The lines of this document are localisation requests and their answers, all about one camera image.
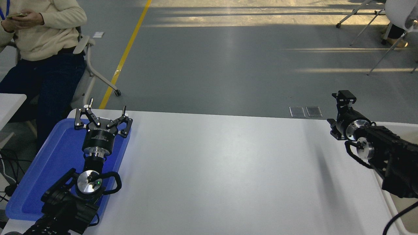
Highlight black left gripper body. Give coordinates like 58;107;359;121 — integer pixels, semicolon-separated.
81;117;122;152

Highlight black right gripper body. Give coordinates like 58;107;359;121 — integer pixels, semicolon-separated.
335;108;370;138

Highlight person's left hand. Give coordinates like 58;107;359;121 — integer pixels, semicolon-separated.
16;12;45;29

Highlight person's right hand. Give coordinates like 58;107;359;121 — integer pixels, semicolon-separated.
1;18;17;33

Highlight white office chair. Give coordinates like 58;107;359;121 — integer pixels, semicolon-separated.
25;23;122;137

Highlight blue plastic tray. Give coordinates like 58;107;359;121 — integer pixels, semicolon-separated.
6;117;131;226

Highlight grey-framed wheeled chair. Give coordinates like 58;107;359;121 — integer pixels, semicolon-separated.
336;0;386;46

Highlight small white side table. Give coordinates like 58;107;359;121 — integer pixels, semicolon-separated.
0;93;27;149

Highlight seated person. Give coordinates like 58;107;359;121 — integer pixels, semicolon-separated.
0;0;88;152

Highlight large pale bin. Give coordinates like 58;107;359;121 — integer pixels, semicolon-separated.
358;121;418;235

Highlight black floor cables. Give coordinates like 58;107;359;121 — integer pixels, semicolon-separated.
0;149;25;203

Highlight blue lanyard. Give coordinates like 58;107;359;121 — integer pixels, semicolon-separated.
0;0;11;20

